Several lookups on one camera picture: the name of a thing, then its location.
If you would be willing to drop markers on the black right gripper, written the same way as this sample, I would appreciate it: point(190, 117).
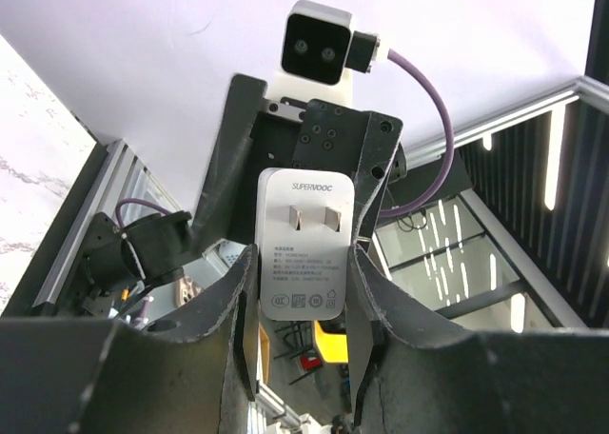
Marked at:
point(317, 135)

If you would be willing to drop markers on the white charger plug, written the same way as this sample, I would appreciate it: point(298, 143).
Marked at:
point(303, 231)

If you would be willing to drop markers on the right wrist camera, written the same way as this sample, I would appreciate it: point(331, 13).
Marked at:
point(321, 52)

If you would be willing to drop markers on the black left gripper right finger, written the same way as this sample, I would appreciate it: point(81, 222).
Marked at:
point(413, 371)

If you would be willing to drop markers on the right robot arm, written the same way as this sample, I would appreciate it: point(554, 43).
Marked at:
point(156, 248)

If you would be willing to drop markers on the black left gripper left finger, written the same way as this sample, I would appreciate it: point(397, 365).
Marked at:
point(191, 371)

